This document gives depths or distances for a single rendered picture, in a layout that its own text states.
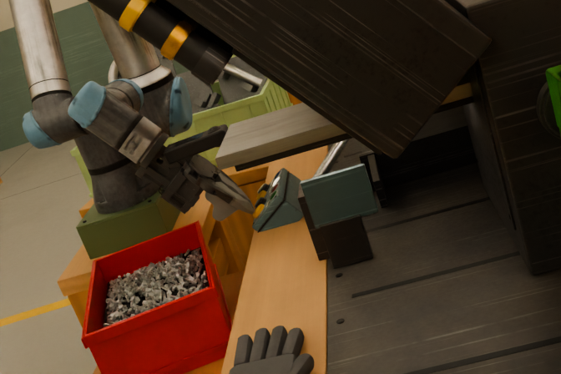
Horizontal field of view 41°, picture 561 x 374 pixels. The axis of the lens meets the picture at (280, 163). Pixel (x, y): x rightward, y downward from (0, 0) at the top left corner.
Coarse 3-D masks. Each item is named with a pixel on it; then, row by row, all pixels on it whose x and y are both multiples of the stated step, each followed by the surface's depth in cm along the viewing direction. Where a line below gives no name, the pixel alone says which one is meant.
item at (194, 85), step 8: (160, 56) 241; (168, 64) 243; (184, 80) 242; (192, 80) 242; (200, 80) 241; (192, 88) 241; (200, 88) 241; (208, 88) 241; (192, 96) 241; (192, 104) 241; (208, 104) 241; (216, 104) 235; (192, 112) 236
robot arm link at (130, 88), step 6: (120, 78) 142; (108, 84) 141; (114, 84) 136; (120, 84) 136; (126, 84) 137; (132, 84) 139; (120, 90) 133; (126, 90) 135; (132, 90) 137; (138, 90) 140; (132, 96) 135; (138, 96) 138; (132, 102) 134; (138, 102) 138; (138, 108) 138; (90, 132) 139
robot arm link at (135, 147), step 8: (144, 120) 128; (136, 128) 127; (144, 128) 127; (152, 128) 128; (136, 136) 126; (144, 136) 127; (152, 136) 127; (128, 144) 127; (136, 144) 127; (144, 144) 127; (152, 144) 128; (120, 152) 129; (128, 152) 128; (136, 152) 127; (144, 152) 127; (136, 160) 128
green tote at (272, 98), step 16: (256, 96) 211; (272, 96) 224; (288, 96) 252; (208, 112) 214; (224, 112) 214; (240, 112) 214; (256, 112) 213; (192, 128) 217; (208, 128) 216; (80, 160) 224
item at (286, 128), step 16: (464, 80) 95; (448, 96) 94; (464, 96) 94; (272, 112) 112; (288, 112) 109; (304, 112) 106; (240, 128) 109; (256, 128) 106; (272, 128) 104; (288, 128) 101; (304, 128) 98; (320, 128) 96; (336, 128) 96; (224, 144) 104; (240, 144) 101; (256, 144) 98; (272, 144) 98; (288, 144) 97; (304, 144) 97; (320, 144) 98; (224, 160) 99; (240, 160) 99; (256, 160) 99; (272, 160) 99
